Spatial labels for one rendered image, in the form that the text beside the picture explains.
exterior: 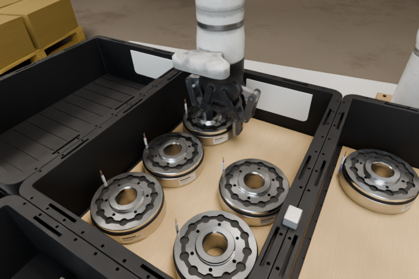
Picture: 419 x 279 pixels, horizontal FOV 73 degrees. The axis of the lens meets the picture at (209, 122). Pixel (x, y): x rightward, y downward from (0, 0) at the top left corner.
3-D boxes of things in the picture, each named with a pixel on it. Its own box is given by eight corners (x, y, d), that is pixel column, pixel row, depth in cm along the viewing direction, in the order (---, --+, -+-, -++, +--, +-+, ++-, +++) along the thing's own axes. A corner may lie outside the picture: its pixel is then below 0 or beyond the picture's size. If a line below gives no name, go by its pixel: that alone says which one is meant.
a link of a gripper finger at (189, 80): (197, 71, 52) (207, 99, 55) (189, 72, 53) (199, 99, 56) (188, 78, 50) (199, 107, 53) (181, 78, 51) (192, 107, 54)
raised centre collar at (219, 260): (206, 222, 37) (206, 219, 37) (241, 236, 35) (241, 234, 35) (187, 255, 34) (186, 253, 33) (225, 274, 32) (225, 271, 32)
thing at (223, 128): (201, 98, 61) (201, 96, 61) (244, 111, 57) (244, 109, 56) (173, 124, 54) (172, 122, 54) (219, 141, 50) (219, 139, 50)
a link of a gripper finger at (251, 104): (249, 94, 45) (237, 119, 50) (259, 100, 45) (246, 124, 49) (255, 86, 47) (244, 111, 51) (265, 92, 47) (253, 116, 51)
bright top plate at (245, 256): (198, 202, 40) (198, 199, 40) (267, 230, 36) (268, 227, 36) (157, 268, 33) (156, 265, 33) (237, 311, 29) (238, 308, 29)
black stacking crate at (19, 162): (108, 76, 80) (97, 37, 73) (197, 103, 68) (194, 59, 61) (-48, 167, 54) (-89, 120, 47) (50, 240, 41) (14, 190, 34)
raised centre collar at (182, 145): (168, 139, 50) (167, 136, 50) (192, 146, 49) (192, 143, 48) (152, 157, 47) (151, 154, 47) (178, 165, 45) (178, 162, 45)
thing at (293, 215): (287, 210, 30) (289, 203, 29) (301, 216, 29) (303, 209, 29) (282, 224, 29) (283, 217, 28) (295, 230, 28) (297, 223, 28)
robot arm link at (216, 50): (169, 68, 43) (164, 27, 39) (208, 41, 50) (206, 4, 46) (223, 82, 39) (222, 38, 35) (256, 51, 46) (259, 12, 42)
